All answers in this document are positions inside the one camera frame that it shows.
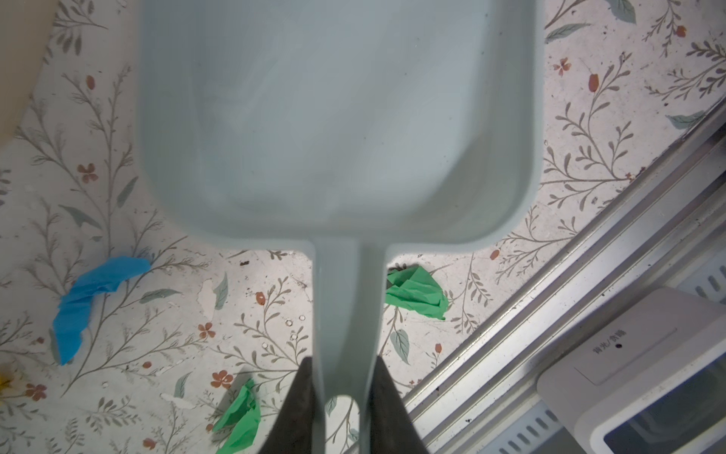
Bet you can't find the green paper scrap left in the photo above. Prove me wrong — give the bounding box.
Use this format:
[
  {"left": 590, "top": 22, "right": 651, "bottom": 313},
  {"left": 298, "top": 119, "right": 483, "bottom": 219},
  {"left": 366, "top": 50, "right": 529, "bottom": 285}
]
[{"left": 213, "top": 378, "right": 262, "bottom": 454}]

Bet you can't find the cream trash bin with bag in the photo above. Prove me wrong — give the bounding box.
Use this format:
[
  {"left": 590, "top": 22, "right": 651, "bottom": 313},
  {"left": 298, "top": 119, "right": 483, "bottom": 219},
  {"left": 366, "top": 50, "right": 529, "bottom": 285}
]
[{"left": 1, "top": 0, "right": 58, "bottom": 146}]

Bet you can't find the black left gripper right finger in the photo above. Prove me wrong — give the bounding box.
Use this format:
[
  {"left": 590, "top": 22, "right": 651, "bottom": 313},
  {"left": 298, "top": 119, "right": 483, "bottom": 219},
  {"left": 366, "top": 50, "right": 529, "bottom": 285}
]
[{"left": 370, "top": 357, "right": 428, "bottom": 454}]

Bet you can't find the yellow paper scrap left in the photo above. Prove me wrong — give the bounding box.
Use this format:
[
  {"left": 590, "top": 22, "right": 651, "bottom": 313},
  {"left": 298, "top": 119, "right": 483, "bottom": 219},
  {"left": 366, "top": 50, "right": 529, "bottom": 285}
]
[{"left": 0, "top": 372, "right": 13, "bottom": 393}]

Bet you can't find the pale blue plastic dustpan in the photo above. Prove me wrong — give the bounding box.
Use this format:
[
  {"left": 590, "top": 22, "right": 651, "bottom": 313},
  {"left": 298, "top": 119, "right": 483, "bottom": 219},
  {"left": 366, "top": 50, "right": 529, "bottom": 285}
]
[{"left": 137, "top": 1, "right": 544, "bottom": 453}]

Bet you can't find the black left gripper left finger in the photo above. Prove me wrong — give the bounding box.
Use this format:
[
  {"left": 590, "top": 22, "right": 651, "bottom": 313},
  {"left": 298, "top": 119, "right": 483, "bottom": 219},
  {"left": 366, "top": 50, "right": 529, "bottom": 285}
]
[{"left": 259, "top": 357, "right": 314, "bottom": 454}]

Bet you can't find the white digital clock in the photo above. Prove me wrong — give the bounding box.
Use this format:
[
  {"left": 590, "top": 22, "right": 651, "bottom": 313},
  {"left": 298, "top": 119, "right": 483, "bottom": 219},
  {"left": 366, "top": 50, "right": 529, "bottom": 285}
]
[{"left": 537, "top": 288, "right": 725, "bottom": 453}]

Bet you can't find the green paper scrap lower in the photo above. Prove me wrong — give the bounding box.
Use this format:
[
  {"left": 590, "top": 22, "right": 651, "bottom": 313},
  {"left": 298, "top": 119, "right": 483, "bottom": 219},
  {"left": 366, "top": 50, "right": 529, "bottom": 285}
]
[{"left": 385, "top": 265, "right": 449, "bottom": 321}]

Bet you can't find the blue paper scrap left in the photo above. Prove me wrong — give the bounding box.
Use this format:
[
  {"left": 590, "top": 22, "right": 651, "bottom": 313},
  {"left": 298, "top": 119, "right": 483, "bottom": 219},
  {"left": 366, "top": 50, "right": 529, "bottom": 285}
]
[{"left": 53, "top": 257, "right": 150, "bottom": 365}]

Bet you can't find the green paper scrap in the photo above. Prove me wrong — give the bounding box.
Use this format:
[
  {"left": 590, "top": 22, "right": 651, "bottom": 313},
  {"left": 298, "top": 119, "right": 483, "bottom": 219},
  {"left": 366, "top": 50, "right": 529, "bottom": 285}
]
[
  {"left": 385, "top": 265, "right": 449, "bottom": 321},
  {"left": 213, "top": 378, "right": 262, "bottom": 454}
]

